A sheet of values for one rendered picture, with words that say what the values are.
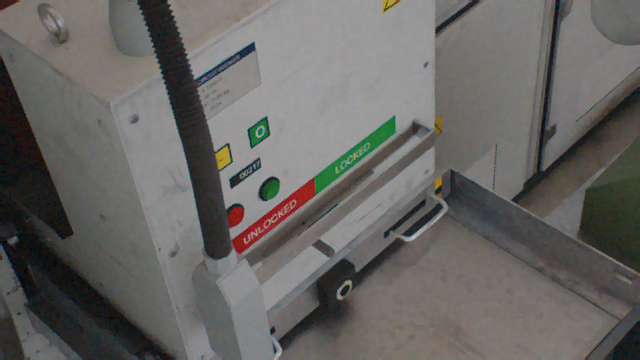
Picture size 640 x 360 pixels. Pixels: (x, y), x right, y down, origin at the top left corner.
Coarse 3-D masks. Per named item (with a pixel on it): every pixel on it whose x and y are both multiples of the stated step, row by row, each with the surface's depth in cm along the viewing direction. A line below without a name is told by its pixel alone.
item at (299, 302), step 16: (432, 176) 150; (448, 176) 152; (416, 192) 148; (448, 192) 155; (400, 208) 146; (416, 208) 150; (384, 224) 145; (400, 224) 148; (352, 240) 142; (368, 240) 143; (384, 240) 147; (336, 256) 140; (352, 256) 142; (368, 256) 146; (320, 272) 138; (304, 288) 137; (288, 304) 135; (304, 304) 139; (272, 320) 134; (288, 320) 137
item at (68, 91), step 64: (64, 0) 109; (192, 0) 107; (256, 0) 106; (64, 64) 101; (128, 64) 100; (64, 128) 110; (64, 192) 124; (128, 192) 106; (64, 256) 143; (128, 256) 120
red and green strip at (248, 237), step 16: (384, 128) 134; (368, 144) 133; (336, 160) 129; (352, 160) 132; (320, 176) 128; (336, 176) 131; (304, 192) 127; (272, 208) 124; (288, 208) 126; (256, 224) 123; (272, 224) 125; (240, 240) 122; (256, 240) 124
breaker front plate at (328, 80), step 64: (320, 0) 111; (192, 64) 101; (320, 64) 117; (384, 64) 127; (128, 128) 99; (320, 128) 123; (192, 192) 111; (256, 192) 120; (320, 192) 130; (384, 192) 143; (192, 256) 116; (256, 256) 126; (320, 256) 138; (192, 320) 123
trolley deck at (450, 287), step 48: (432, 240) 151; (480, 240) 151; (384, 288) 145; (432, 288) 145; (480, 288) 144; (528, 288) 143; (48, 336) 149; (288, 336) 141; (336, 336) 140; (384, 336) 139; (432, 336) 139; (480, 336) 138; (528, 336) 138; (576, 336) 137
